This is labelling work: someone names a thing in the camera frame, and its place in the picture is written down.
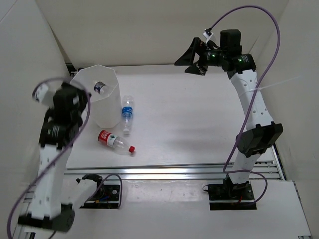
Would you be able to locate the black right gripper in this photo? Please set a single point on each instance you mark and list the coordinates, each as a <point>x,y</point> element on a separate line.
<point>187,59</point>

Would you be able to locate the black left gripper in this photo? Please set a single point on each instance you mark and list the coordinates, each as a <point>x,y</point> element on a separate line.
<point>83,96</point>

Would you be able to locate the small black cap bottle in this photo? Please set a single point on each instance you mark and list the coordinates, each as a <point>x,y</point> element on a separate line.
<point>101,88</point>

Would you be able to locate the red label clear bottle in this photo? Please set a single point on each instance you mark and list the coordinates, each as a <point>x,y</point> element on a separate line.
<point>116,143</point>

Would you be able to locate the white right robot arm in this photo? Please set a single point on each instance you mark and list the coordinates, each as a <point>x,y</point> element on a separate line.
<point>260,131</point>

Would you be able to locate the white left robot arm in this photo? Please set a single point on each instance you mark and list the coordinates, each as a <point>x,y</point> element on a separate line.
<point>62,125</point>

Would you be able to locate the white octagonal plastic bin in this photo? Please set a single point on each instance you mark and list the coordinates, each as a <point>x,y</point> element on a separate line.
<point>105,109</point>

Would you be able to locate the blue label clear bottle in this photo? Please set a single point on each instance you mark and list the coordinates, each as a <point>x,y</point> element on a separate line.
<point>127,114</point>

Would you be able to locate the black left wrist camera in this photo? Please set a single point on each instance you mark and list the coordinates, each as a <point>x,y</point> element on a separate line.
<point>65,101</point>

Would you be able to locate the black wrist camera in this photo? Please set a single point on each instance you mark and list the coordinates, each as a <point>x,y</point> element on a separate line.
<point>230,41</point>
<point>65,101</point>

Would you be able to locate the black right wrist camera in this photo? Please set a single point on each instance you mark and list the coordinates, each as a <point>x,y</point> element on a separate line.
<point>230,41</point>

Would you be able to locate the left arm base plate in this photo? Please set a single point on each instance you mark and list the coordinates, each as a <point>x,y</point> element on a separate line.
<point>107,198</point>

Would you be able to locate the aluminium extrusion rail frame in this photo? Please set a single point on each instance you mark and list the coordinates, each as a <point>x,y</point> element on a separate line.
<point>184,127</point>

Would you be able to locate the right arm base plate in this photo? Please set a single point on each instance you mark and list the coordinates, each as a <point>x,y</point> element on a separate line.
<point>220,199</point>

